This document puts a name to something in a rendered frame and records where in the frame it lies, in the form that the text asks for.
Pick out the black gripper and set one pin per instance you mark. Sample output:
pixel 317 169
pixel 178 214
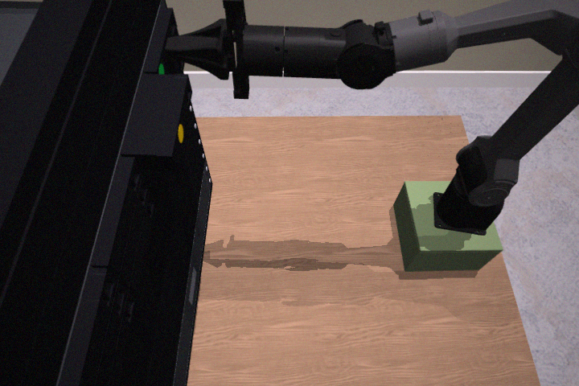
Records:
pixel 259 49

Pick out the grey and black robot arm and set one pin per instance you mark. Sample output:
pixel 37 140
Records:
pixel 363 56

